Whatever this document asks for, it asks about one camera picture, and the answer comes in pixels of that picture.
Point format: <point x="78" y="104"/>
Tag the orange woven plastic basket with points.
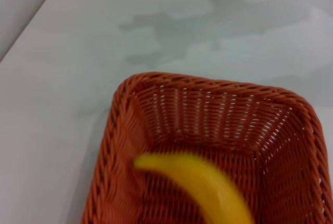
<point x="281" y="182"/>

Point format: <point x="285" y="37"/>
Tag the yellow banana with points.
<point x="208" y="182"/>

